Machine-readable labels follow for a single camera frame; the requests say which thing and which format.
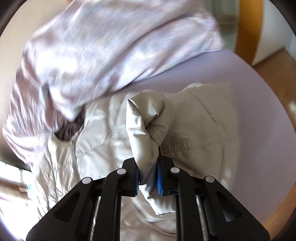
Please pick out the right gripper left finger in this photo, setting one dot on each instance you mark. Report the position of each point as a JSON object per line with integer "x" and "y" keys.
{"x": 91, "y": 210}

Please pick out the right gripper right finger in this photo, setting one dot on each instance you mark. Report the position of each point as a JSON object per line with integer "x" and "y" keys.
{"x": 205, "y": 209}

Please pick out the lavender bed sheet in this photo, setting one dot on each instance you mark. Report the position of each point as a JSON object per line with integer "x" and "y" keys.
{"x": 266, "y": 168}

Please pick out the wooden wardrobe frame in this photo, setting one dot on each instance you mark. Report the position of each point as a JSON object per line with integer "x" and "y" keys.
{"x": 249, "y": 29}

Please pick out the pink floral duvet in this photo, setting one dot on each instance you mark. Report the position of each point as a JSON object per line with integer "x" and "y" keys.
{"x": 95, "y": 48}

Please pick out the cream puffer jacket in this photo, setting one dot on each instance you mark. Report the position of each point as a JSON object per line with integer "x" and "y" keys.
{"x": 196, "y": 127}

